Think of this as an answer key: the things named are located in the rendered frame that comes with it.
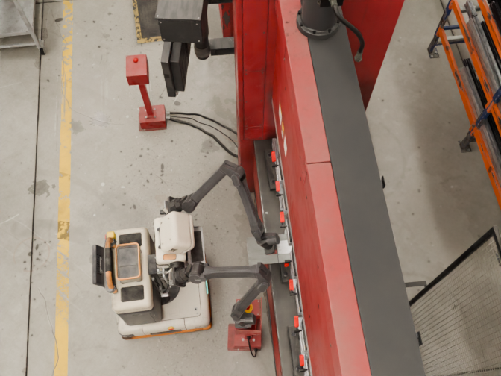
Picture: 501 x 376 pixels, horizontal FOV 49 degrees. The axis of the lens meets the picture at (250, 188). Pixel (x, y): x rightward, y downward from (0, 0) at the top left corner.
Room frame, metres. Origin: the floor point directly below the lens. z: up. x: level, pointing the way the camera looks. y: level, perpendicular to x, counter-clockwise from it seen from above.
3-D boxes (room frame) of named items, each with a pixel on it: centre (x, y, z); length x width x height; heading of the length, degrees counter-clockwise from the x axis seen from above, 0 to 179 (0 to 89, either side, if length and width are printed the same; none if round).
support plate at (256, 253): (1.09, -0.12, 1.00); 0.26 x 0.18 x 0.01; 96
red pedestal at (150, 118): (2.64, 0.89, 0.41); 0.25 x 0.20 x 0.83; 96
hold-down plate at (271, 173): (1.70, -0.14, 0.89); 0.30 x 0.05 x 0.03; 6
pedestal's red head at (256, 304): (0.74, 0.01, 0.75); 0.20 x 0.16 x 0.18; 179
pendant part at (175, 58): (2.26, 0.47, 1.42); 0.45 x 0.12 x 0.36; 177
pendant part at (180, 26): (2.30, 0.38, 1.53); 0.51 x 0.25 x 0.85; 177
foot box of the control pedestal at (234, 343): (0.74, 0.04, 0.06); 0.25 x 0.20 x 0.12; 89
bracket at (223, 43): (2.37, 0.15, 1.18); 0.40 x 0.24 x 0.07; 6
